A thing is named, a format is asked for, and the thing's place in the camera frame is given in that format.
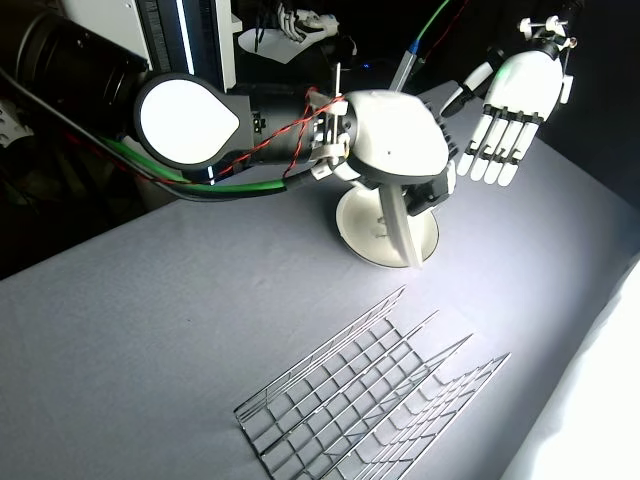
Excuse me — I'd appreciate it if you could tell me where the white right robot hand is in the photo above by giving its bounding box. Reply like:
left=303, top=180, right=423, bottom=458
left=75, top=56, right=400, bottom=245
left=332, top=89, right=459, bottom=219

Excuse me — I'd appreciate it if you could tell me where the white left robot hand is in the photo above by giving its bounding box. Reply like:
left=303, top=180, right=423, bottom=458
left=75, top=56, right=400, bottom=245
left=439, top=47, right=564, bottom=187

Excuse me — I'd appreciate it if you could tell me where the silver adapter with blue plug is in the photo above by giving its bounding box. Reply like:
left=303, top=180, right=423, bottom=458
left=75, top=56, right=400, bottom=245
left=388, top=42, right=424, bottom=94

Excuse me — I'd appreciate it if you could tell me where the black box with blue light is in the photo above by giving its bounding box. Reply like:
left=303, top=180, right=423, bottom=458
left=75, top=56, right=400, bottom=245
left=319, top=34, right=374, bottom=74

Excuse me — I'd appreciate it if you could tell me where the spare white robot hand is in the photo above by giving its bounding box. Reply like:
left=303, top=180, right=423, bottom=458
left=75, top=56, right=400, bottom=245
left=273, top=0, right=341, bottom=44

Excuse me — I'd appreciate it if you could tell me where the white paper sheet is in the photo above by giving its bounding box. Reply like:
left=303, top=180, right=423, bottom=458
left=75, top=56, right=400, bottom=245
left=237, top=27, right=321, bottom=64

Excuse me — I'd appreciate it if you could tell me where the white robot torso column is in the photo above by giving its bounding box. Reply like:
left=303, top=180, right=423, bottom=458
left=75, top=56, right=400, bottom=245
left=62, top=0, right=244, bottom=94

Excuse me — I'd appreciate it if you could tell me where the thin red wire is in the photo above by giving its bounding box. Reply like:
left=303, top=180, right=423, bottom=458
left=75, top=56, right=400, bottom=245
left=424, top=0, right=471, bottom=64

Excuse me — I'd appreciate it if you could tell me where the thin green cable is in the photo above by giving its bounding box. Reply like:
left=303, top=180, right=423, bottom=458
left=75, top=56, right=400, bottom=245
left=414, top=0, right=451, bottom=51

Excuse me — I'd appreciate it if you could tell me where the red black twisted wire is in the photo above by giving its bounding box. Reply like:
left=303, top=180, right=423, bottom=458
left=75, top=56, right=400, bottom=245
left=134, top=92, right=346, bottom=184

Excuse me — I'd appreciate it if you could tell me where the thick green cable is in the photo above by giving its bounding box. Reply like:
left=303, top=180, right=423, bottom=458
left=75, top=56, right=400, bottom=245
left=99, top=137, right=301, bottom=199

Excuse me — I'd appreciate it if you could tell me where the silver wire plate rack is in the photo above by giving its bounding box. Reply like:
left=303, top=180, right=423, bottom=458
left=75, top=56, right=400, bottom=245
left=232, top=284, right=512, bottom=480

